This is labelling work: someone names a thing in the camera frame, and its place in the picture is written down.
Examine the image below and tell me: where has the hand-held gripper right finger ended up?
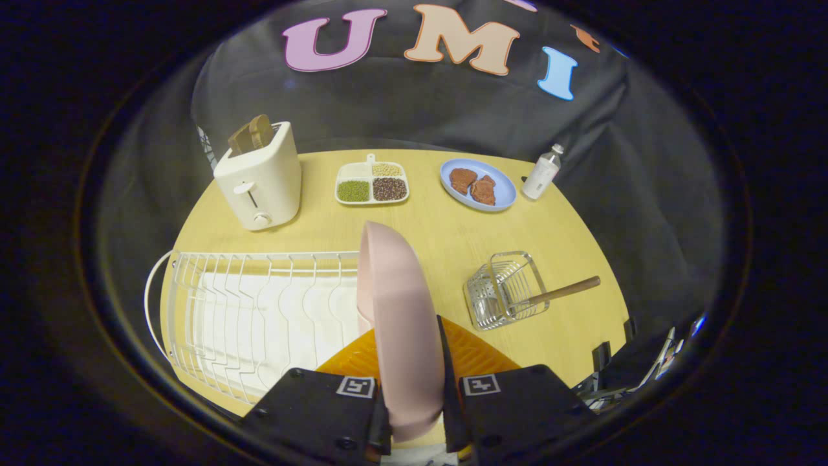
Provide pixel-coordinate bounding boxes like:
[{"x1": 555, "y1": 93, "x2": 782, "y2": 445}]
[{"x1": 436, "y1": 315, "x2": 597, "y2": 466}]

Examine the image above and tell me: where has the brown toast slice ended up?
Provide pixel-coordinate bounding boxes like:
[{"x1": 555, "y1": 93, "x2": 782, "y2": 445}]
[{"x1": 227, "y1": 114, "x2": 275, "y2": 156}]

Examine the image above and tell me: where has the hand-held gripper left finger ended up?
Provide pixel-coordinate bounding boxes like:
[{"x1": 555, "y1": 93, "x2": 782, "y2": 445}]
[{"x1": 242, "y1": 327, "x2": 393, "y2": 466}]

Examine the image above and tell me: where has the metal wire basket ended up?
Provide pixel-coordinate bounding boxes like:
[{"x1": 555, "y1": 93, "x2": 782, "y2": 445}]
[{"x1": 463, "y1": 251, "x2": 550, "y2": 331}]

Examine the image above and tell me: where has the cream toaster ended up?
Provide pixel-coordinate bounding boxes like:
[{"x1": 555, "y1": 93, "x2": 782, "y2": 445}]
[{"x1": 213, "y1": 121, "x2": 303, "y2": 232}]

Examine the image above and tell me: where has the brown meat piece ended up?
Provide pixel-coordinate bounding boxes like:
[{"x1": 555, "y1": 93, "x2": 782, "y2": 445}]
[
  {"x1": 449, "y1": 168, "x2": 478, "y2": 195},
  {"x1": 470, "y1": 175, "x2": 497, "y2": 207}
]

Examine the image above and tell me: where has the blue plate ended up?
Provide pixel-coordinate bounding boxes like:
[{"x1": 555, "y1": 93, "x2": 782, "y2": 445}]
[{"x1": 439, "y1": 159, "x2": 518, "y2": 212}]

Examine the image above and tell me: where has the wooden handle spoon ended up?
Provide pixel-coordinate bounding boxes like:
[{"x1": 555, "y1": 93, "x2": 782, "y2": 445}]
[{"x1": 511, "y1": 276, "x2": 602, "y2": 310}]

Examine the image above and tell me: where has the white wire dish rack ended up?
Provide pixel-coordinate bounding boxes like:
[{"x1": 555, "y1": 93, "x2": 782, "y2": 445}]
[{"x1": 144, "y1": 250, "x2": 363, "y2": 406}]

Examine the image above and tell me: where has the pink plate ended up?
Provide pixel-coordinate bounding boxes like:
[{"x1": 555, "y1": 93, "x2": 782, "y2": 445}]
[{"x1": 356, "y1": 221, "x2": 446, "y2": 443}]

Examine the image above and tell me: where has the black backdrop cloth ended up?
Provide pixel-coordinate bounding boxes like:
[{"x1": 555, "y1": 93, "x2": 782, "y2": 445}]
[{"x1": 97, "y1": 0, "x2": 728, "y2": 363}]

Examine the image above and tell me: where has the white divided tray with beans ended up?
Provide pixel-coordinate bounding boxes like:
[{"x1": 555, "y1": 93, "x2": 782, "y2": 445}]
[{"x1": 334, "y1": 153, "x2": 410, "y2": 206}]

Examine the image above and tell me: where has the white plastic bottle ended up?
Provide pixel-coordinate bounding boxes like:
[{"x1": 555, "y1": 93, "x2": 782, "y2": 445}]
[{"x1": 521, "y1": 144, "x2": 565, "y2": 201}]

